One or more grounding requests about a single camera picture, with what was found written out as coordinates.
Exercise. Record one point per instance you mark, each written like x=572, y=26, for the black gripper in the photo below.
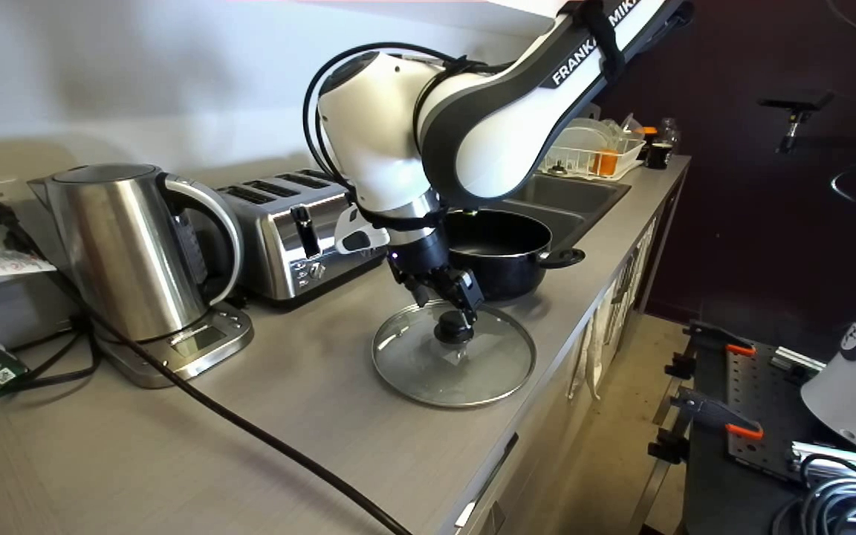
x=422, y=261

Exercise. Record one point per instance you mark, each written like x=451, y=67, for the glass lid with black knob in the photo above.
x=458, y=362

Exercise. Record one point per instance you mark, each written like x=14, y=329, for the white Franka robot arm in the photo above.
x=507, y=121

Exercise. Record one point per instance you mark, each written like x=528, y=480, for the black cooking pot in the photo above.
x=507, y=256

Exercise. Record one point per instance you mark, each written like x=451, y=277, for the dark kitchen sink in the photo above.
x=572, y=204

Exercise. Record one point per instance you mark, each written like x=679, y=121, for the stainless steel four-slot toaster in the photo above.
x=290, y=249

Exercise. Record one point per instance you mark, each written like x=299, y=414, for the beige lower cabinets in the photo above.
x=587, y=397

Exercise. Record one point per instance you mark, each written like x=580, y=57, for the orange cup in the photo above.
x=605, y=164

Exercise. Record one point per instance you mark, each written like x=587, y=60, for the white dish rack with dishes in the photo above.
x=595, y=143

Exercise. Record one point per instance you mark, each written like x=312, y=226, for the small black object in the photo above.
x=657, y=152

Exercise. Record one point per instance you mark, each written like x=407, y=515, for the steel kettle base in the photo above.
x=199, y=344

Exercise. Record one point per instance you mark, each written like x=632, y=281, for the stainless steel electric kettle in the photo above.
x=127, y=255

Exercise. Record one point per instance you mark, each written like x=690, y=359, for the perforated metal plate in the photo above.
x=760, y=405

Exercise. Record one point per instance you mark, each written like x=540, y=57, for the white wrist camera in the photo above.
x=360, y=232

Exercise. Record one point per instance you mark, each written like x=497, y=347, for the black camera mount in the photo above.
x=795, y=109

